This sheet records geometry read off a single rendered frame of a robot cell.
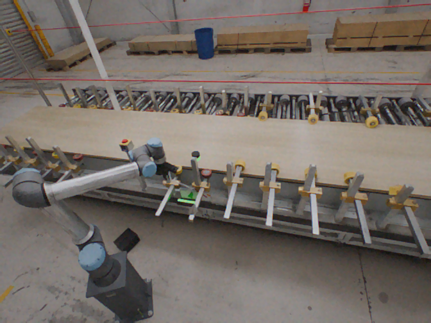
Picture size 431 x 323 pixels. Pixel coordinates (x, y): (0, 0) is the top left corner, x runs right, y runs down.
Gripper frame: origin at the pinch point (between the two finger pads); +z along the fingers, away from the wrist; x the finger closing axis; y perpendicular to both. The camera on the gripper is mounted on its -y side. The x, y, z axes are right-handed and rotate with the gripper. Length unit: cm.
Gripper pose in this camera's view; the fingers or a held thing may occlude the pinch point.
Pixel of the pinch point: (169, 181)
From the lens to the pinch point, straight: 169.0
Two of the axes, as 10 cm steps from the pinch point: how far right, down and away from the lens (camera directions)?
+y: -9.6, -1.1, 2.7
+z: 1.0, 7.4, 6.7
